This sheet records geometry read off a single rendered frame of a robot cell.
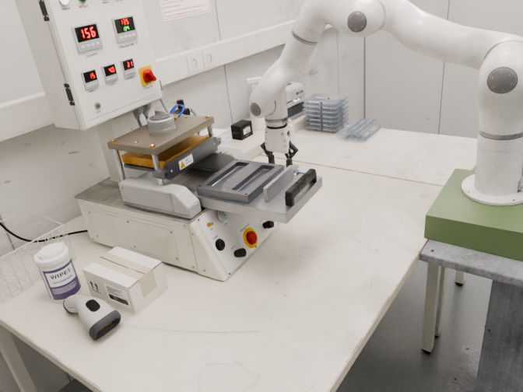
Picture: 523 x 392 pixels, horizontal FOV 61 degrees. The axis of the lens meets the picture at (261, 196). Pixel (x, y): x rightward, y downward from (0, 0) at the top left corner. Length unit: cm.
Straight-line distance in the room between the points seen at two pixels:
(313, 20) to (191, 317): 91
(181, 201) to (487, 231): 81
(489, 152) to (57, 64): 119
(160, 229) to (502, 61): 97
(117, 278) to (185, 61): 111
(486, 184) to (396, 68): 231
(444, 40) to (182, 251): 90
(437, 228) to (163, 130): 83
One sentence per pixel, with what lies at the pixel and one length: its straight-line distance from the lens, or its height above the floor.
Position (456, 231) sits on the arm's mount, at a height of 80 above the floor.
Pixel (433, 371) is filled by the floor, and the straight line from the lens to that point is 204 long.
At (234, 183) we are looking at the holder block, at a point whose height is 99.
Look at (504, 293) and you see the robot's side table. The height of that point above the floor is 53.
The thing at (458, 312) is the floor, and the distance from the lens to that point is 231.
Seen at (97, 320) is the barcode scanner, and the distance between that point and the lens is 116.
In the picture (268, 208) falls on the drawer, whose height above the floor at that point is 97.
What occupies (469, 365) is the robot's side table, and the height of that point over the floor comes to 1.
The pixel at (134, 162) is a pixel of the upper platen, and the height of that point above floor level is 104.
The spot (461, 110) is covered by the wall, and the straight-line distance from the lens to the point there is 358.
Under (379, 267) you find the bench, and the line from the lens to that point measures 126.
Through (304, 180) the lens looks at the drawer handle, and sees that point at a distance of 115.
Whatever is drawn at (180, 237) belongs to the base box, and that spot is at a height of 87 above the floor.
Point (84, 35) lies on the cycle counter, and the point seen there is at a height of 139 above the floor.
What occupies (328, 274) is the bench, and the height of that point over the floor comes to 75.
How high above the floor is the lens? 150
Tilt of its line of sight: 27 degrees down
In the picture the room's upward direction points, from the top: 7 degrees counter-clockwise
